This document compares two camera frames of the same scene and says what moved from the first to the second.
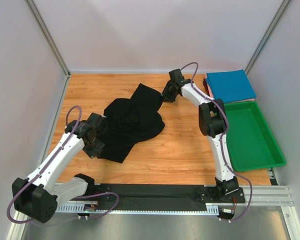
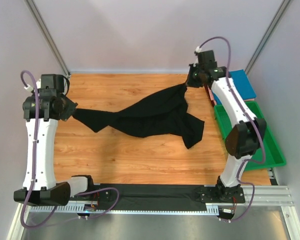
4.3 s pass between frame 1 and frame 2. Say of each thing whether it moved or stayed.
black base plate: stayed
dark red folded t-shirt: stayed
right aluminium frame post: stayed
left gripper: moved
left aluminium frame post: stayed
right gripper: moved
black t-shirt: moved
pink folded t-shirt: stayed
